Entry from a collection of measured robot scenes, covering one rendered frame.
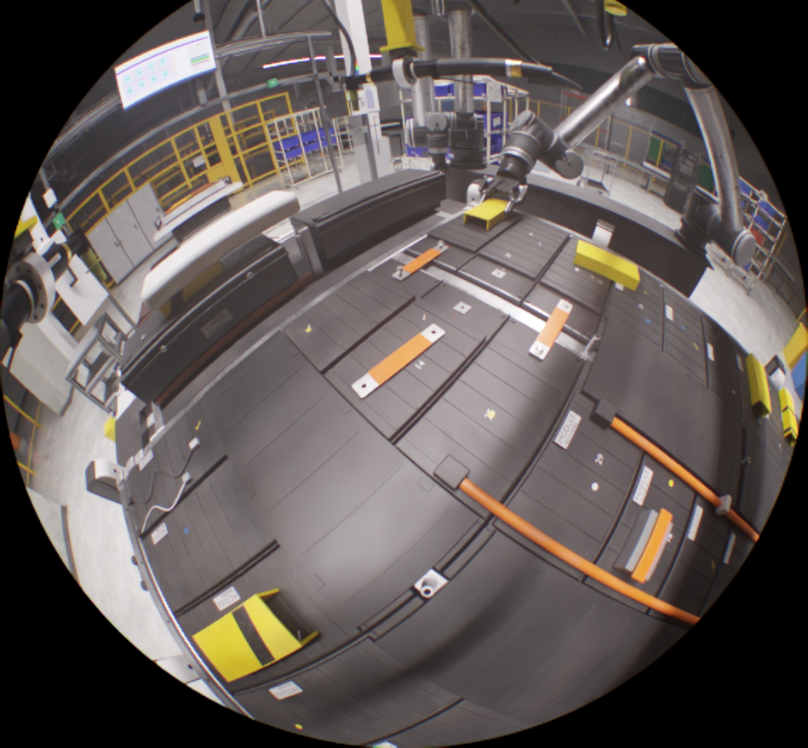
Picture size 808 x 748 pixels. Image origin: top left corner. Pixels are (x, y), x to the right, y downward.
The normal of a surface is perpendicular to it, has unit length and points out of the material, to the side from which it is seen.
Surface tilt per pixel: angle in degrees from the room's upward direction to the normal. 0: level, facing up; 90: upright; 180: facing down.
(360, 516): 0
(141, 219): 90
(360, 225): 90
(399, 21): 90
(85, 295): 90
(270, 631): 0
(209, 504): 0
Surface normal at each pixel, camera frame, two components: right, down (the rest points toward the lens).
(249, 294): 0.72, 0.50
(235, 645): -0.10, -0.62
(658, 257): -0.57, 0.68
